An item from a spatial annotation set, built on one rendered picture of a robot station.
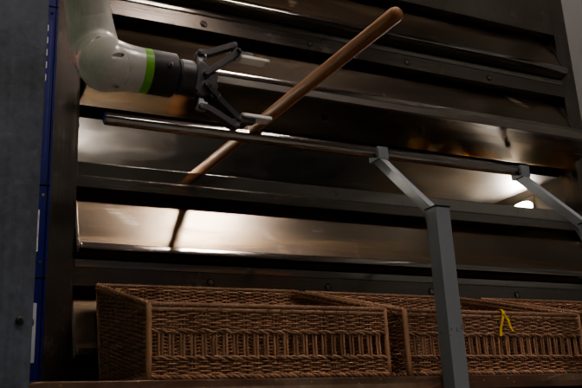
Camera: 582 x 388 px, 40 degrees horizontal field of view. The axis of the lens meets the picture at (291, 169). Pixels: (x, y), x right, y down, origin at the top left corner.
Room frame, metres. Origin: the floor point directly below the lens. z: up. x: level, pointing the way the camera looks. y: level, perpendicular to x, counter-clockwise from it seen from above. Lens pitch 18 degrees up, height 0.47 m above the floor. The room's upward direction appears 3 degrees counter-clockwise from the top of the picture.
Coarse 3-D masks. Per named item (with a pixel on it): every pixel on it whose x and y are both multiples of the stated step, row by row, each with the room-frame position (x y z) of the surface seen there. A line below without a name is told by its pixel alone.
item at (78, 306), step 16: (80, 288) 2.03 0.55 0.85; (80, 304) 2.02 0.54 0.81; (288, 304) 2.30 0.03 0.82; (464, 304) 2.59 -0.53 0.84; (80, 320) 2.01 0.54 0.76; (96, 320) 2.02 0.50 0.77; (80, 336) 1.99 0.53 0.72; (96, 336) 2.01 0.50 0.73; (80, 352) 1.96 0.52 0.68; (96, 352) 1.97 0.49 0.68
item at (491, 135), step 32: (96, 96) 2.01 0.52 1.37; (128, 96) 2.03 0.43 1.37; (160, 96) 2.05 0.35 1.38; (224, 96) 2.09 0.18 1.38; (256, 96) 2.11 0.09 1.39; (320, 96) 2.16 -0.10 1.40; (288, 128) 2.31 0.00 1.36; (320, 128) 2.33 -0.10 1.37; (352, 128) 2.36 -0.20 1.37; (384, 128) 2.38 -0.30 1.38; (416, 128) 2.41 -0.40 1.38; (448, 128) 2.44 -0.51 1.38; (480, 128) 2.47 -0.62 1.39; (512, 128) 2.49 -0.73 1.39; (544, 128) 2.56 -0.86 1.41; (512, 160) 2.73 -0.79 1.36; (544, 160) 2.76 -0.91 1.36; (576, 160) 2.80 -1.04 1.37
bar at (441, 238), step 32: (160, 128) 1.71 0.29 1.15; (192, 128) 1.74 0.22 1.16; (224, 128) 1.78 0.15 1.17; (384, 160) 1.96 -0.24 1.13; (416, 160) 2.04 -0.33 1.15; (448, 160) 2.08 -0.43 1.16; (480, 160) 2.14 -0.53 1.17; (416, 192) 1.85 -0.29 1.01; (544, 192) 2.13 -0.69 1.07; (448, 224) 1.79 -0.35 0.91; (576, 224) 2.05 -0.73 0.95; (448, 256) 1.78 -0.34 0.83; (448, 288) 1.78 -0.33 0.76; (448, 320) 1.77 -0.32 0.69; (448, 352) 1.78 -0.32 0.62; (448, 384) 1.79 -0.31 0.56
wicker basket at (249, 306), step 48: (96, 288) 1.98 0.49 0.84; (144, 288) 2.04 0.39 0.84; (192, 288) 2.10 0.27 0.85; (240, 288) 2.16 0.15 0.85; (144, 336) 1.60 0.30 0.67; (192, 336) 1.62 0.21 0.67; (240, 336) 2.12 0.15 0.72; (288, 336) 2.18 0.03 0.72; (336, 336) 2.02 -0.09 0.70; (384, 336) 1.81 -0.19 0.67
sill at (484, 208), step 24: (96, 168) 2.01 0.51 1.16; (120, 168) 2.04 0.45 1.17; (144, 168) 2.07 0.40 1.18; (264, 192) 2.24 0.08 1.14; (288, 192) 2.27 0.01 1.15; (312, 192) 2.31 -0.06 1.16; (336, 192) 2.35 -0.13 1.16; (360, 192) 2.39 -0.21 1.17; (384, 192) 2.43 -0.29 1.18; (528, 216) 2.70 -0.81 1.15; (552, 216) 2.75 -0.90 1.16
